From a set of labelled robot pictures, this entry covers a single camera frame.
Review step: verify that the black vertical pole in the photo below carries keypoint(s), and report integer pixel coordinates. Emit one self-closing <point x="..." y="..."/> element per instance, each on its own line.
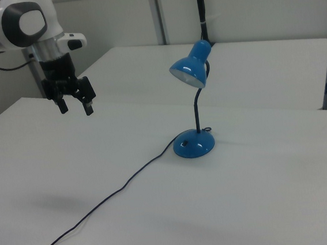
<point x="201" y="11"/>

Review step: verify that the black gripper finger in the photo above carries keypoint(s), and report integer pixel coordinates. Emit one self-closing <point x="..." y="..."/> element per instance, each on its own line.
<point x="88" y="107"/>
<point x="63" y="106"/>

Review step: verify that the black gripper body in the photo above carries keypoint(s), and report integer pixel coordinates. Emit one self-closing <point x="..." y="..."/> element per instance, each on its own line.
<point x="60" y="77"/>

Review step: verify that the blue desk lamp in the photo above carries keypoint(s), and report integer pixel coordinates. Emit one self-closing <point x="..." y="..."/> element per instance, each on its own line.
<point x="193" y="102"/>

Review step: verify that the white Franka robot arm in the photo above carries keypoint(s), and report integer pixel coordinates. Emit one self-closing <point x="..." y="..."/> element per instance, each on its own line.
<point x="12" y="24"/>

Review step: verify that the grey metal post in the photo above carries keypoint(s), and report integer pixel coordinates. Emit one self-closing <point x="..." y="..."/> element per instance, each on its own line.
<point x="35" y="74"/>

